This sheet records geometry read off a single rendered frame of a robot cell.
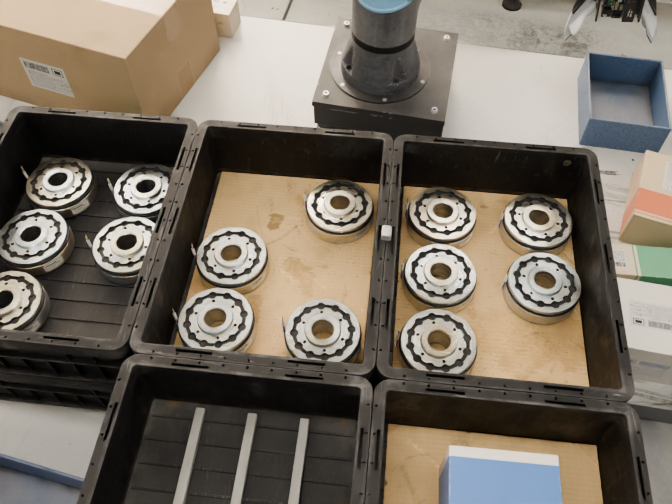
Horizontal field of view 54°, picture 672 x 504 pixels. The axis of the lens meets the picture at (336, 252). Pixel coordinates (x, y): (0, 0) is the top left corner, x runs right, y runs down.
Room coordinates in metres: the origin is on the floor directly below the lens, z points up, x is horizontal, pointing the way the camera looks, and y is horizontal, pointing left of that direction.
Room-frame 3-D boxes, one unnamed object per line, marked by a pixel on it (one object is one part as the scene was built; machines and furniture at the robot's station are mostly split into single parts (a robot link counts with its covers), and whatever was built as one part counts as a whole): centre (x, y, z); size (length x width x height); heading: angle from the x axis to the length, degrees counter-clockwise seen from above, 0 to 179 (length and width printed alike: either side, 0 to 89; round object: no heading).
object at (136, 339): (0.54, 0.08, 0.92); 0.40 x 0.30 x 0.02; 174
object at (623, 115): (1.00, -0.57, 0.74); 0.20 x 0.15 x 0.07; 169
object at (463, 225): (0.62, -0.16, 0.86); 0.10 x 0.10 x 0.01
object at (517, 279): (0.49, -0.29, 0.86); 0.10 x 0.10 x 0.01
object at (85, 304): (0.57, 0.38, 0.87); 0.40 x 0.30 x 0.11; 174
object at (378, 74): (1.02, -0.09, 0.85); 0.15 x 0.15 x 0.10
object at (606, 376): (0.50, -0.22, 0.87); 0.40 x 0.30 x 0.11; 174
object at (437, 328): (0.40, -0.14, 0.86); 0.05 x 0.05 x 0.01
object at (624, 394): (0.50, -0.22, 0.92); 0.40 x 0.30 x 0.02; 174
